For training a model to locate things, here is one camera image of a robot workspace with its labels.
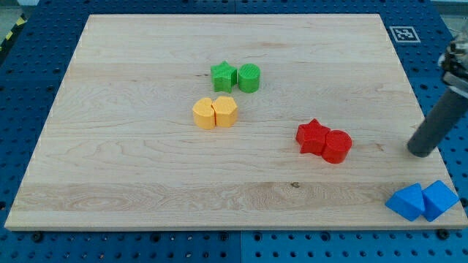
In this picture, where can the white fiducial marker tag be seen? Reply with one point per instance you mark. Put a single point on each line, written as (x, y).
(404, 34)

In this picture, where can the yellow heart block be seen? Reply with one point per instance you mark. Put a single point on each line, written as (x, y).
(204, 114)

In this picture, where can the red star block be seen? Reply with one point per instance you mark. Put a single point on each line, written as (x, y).
(311, 137)

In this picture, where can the red cylinder block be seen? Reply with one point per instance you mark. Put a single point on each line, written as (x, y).
(337, 146)

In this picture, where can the blue cube block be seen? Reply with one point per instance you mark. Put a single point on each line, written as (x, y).
(438, 198)

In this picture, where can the green star block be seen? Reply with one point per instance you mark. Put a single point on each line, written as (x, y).
(224, 77)

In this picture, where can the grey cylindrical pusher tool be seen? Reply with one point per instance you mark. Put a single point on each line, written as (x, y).
(445, 114)

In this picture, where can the green cylinder block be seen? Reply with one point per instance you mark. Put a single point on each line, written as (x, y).
(249, 78)

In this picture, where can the wooden board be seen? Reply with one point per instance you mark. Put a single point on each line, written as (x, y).
(120, 150)

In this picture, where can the yellow hexagon block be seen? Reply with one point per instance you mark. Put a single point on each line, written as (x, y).
(226, 111)

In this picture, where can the blue triangle block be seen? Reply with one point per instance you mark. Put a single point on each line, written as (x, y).
(407, 202)

